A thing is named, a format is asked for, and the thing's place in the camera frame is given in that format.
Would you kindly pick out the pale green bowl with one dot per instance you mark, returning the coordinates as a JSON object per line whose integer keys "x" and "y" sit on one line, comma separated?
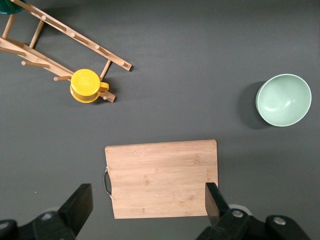
{"x": 283, "y": 100}

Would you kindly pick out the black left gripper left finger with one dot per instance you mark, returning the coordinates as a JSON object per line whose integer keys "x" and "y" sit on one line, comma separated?
{"x": 75, "y": 212}

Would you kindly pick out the yellow mug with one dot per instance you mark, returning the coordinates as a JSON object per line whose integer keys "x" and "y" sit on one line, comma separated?
{"x": 85, "y": 85}

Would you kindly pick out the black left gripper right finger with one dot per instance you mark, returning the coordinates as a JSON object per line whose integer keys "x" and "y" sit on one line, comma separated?
{"x": 217, "y": 212}

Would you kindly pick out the wooden cutting board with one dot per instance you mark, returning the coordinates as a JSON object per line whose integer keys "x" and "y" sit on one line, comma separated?
{"x": 162, "y": 177}

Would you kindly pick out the wooden peg mug rack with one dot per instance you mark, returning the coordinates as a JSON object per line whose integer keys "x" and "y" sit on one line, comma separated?
{"x": 37, "y": 51}

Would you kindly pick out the dark green mug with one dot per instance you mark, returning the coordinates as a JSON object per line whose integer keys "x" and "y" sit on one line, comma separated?
{"x": 10, "y": 6}

